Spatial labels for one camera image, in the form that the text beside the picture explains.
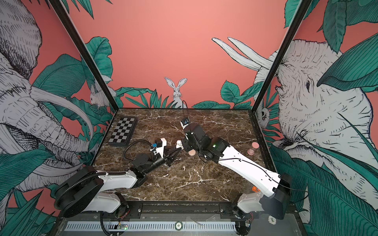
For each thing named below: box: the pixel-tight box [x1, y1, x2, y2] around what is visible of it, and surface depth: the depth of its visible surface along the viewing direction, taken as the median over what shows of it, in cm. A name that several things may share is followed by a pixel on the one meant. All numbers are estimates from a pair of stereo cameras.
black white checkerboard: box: [107, 116, 138, 147], surface depth 103 cm
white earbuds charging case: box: [175, 139, 185, 150], surface depth 75 cm
